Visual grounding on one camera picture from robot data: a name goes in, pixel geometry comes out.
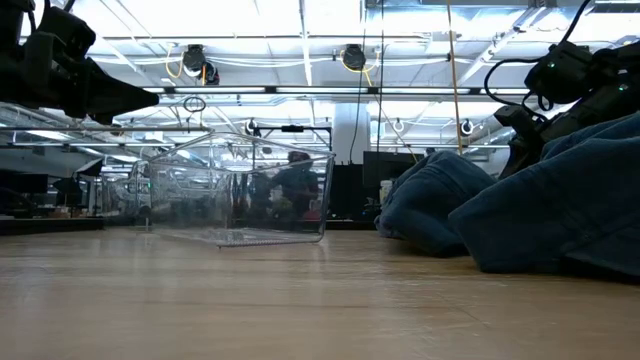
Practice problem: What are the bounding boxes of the person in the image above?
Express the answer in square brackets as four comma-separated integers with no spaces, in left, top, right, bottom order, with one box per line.
[271,149,322,222]

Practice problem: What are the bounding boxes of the black round cable reel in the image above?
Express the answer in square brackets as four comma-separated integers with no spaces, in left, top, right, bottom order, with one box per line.
[181,43,222,87]
[341,43,368,73]

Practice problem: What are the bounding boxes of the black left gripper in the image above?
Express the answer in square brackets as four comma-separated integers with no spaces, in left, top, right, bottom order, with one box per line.
[20,5,161,127]

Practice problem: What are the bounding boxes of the black monitor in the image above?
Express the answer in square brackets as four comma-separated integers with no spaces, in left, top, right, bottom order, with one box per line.
[361,150,427,191]

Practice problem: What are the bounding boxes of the clear plastic bin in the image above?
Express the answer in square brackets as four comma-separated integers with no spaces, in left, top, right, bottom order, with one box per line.
[101,159,151,232]
[146,130,337,249]

